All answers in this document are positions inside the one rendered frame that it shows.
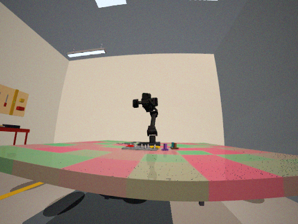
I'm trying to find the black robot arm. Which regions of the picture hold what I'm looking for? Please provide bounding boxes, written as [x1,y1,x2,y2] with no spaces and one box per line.
[141,93,158,143]

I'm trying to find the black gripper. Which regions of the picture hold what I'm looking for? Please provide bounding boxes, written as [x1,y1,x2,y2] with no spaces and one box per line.
[133,98,158,108]

